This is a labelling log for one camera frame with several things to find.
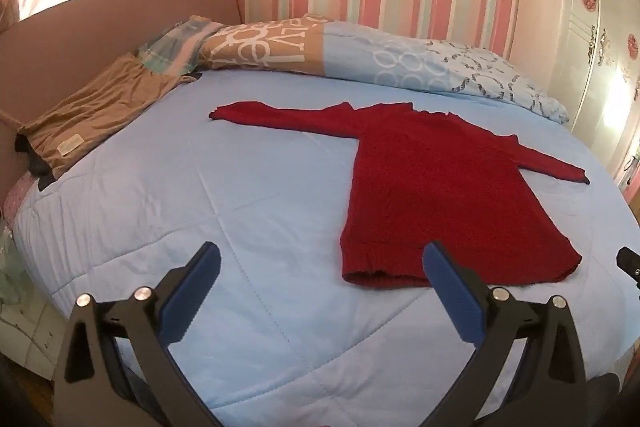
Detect patterned pillow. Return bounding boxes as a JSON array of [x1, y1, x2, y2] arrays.
[[197, 13, 571, 124]]

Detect pink dotted bed sheet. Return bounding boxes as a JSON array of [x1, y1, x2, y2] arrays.
[[2, 171, 42, 233]]

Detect pink headboard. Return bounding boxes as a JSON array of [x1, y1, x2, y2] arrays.
[[0, 0, 243, 208]]

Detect white floral wardrobe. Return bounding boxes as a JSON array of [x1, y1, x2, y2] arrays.
[[550, 0, 640, 188]]

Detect black cloth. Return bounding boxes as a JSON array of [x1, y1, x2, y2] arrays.
[[15, 132, 60, 192]]

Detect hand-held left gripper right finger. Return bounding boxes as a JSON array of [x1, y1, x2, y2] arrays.
[[421, 241, 589, 427]]

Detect pastel patchwork pillow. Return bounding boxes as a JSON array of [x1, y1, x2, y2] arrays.
[[137, 16, 226, 76]]

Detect light blue quilted bed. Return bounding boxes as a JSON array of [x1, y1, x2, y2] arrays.
[[12, 67, 640, 427]]

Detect brown folded garment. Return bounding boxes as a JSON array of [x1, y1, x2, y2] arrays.
[[17, 54, 201, 180]]

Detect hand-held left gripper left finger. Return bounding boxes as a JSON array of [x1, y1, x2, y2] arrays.
[[52, 241, 223, 427]]

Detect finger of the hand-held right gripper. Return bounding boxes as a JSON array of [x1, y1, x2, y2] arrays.
[[616, 247, 640, 294]]

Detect red knit sweater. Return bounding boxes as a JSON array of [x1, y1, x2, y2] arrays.
[[208, 101, 591, 290]]

